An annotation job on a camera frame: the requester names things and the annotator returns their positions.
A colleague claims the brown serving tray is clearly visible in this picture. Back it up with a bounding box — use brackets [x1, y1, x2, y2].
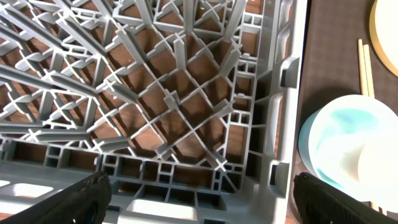
[285, 0, 398, 224]

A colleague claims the grey dish rack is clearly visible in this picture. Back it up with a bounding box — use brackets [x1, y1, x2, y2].
[1, 0, 307, 223]

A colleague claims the wooden chopstick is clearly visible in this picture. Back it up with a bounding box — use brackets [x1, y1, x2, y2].
[362, 44, 388, 216]
[356, 39, 381, 212]

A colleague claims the wooden chopstick left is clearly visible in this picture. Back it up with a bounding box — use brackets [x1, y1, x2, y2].
[356, 39, 381, 212]

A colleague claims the yellow plate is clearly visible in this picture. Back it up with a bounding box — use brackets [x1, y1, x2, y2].
[369, 0, 397, 76]

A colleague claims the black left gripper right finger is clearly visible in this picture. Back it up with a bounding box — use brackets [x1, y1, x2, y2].
[293, 172, 397, 224]

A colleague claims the wooden chopstick right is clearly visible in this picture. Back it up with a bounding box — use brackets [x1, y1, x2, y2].
[362, 44, 388, 216]

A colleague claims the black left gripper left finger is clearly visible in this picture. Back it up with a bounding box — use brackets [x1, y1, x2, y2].
[1, 171, 112, 224]

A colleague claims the light blue bowl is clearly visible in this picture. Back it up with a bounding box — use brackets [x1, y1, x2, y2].
[298, 95, 397, 213]

